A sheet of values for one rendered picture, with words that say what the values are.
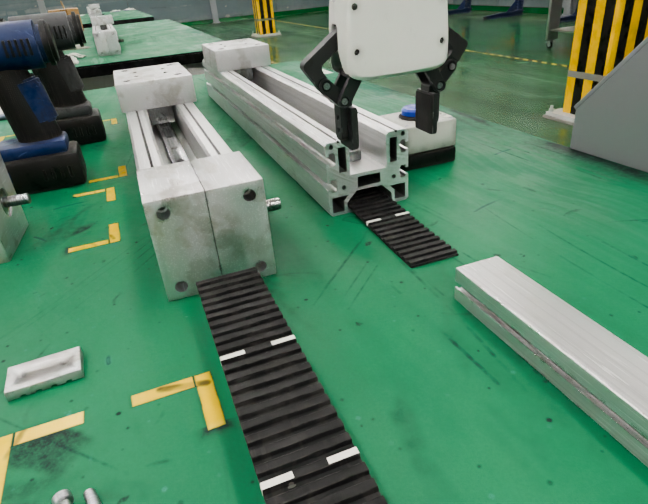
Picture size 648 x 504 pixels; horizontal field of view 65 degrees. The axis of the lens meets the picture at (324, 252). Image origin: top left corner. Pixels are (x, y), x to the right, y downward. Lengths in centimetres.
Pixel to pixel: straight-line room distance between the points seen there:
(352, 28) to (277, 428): 32
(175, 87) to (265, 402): 60
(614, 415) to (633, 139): 46
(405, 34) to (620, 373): 31
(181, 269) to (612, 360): 33
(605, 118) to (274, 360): 56
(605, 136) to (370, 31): 40
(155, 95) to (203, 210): 41
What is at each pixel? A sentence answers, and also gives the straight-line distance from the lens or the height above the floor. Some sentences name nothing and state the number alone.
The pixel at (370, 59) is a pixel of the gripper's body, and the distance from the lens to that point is 46.
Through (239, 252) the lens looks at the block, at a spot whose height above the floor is 81.
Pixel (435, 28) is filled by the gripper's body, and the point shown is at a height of 97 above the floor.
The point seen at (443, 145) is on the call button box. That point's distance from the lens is 72.
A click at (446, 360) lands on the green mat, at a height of 78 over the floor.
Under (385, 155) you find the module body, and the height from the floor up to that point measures 84.
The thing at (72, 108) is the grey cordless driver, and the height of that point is 84.
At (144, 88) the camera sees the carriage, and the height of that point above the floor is 89.
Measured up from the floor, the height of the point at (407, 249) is 78.
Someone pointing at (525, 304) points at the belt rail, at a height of 81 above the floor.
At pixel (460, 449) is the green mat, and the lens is 32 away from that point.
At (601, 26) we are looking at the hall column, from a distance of 378.
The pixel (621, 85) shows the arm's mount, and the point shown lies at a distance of 74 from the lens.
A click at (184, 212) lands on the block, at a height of 86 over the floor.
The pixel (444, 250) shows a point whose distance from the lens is 50.
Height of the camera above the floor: 102
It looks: 29 degrees down
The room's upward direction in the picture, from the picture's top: 5 degrees counter-clockwise
